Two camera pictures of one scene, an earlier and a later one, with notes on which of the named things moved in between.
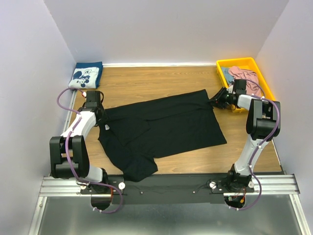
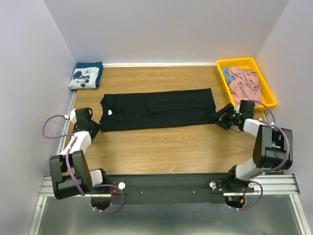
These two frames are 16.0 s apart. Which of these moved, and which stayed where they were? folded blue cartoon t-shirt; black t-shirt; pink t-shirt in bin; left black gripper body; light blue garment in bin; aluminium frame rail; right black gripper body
Moved: right black gripper body; black t-shirt; left black gripper body
Stayed: folded blue cartoon t-shirt; pink t-shirt in bin; light blue garment in bin; aluminium frame rail
